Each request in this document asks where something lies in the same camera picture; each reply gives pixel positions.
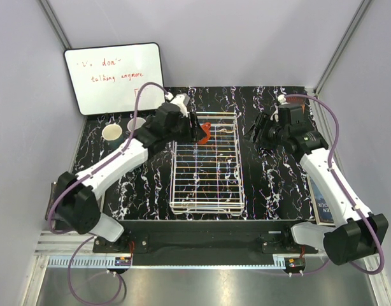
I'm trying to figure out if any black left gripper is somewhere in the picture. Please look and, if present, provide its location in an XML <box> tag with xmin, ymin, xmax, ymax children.
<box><xmin>165</xmin><ymin>112</ymin><xmax>206</xmax><ymax>144</ymax></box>

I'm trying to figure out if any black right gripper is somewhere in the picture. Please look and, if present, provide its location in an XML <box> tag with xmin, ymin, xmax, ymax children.
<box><xmin>241</xmin><ymin>112</ymin><xmax>288</xmax><ymax>152</ymax></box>

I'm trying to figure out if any pink mug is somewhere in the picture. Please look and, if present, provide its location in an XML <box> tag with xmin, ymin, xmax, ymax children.
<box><xmin>127</xmin><ymin>117</ymin><xmax>146</xmax><ymax>132</ymax></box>

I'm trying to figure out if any orange red mug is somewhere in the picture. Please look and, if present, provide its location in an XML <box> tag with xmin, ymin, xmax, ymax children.
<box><xmin>197</xmin><ymin>122</ymin><xmax>211</xmax><ymax>145</ymax></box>

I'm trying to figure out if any grey blue faceted mug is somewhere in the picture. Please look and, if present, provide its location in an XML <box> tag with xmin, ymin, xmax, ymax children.
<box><xmin>102</xmin><ymin>124</ymin><xmax>124</xmax><ymax>150</ymax></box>

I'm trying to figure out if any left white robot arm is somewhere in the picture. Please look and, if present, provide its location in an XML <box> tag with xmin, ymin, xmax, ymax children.
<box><xmin>48</xmin><ymin>102</ymin><xmax>206</xmax><ymax>252</ymax></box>

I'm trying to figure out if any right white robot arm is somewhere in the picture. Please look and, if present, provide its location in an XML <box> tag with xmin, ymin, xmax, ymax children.
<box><xmin>244</xmin><ymin>104</ymin><xmax>388</xmax><ymax>275</ymax></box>

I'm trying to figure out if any orange cover book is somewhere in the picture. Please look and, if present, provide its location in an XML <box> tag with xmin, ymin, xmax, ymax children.
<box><xmin>286</xmin><ymin>94</ymin><xmax>306</xmax><ymax>113</ymax></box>

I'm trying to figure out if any white dry-erase board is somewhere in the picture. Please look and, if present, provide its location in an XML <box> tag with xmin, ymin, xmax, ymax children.
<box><xmin>64</xmin><ymin>42</ymin><xmax>164</xmax><ymax>115</ymax></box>

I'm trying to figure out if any blue cover book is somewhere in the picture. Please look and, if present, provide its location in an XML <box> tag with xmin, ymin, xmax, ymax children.
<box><xmin>308</xmin><ymin>177</ymin><xmax>334</xmax><ymax>226</ymax></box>

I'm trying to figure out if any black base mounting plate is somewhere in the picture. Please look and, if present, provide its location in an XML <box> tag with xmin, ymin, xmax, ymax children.
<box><xmin>93</xmin><ymin>220</ymin><xmax>318</xmax><ymax>263</ymax></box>

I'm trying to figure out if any dark Tale of Two Cities book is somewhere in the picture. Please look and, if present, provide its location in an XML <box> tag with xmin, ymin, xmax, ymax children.
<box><xmin>44</xmin><ymin>182</ymin><xmax>104</xmax><ymax>221</ymax></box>

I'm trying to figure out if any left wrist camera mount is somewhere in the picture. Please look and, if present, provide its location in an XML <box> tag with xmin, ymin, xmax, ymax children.
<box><xmin>164</xmin><ymin>92</ymin><xmax>190</xmax><ymax>117</ymax></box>

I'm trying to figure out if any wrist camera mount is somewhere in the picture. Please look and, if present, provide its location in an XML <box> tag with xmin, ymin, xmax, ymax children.
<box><xmin>164</xmin><ymin>92</ymin><xmax>190</xmax><ymax>117</ymax></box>
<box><xmin>270</xmin><ymin>94</ymin><xmax>287</xmax><ymax>123</ymax></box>

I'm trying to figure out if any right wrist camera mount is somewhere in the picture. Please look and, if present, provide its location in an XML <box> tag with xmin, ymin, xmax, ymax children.
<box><xmin>270</xmin><ymin>94</ymin><xmax>287</xmax><ymax>123</ymax></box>

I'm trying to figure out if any white wire dish rack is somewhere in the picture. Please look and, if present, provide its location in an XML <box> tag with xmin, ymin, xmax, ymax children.
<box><xmin>169</xmin><ymin>112</ymin><xmax>245</xmax><ymax>216</ymax></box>

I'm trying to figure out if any white slotted cable duct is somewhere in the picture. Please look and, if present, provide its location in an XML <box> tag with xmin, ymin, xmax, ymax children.
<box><xmin>47</xmin><ymin>256</ymin><xmax>288</xmax><ymax>269</ymax></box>

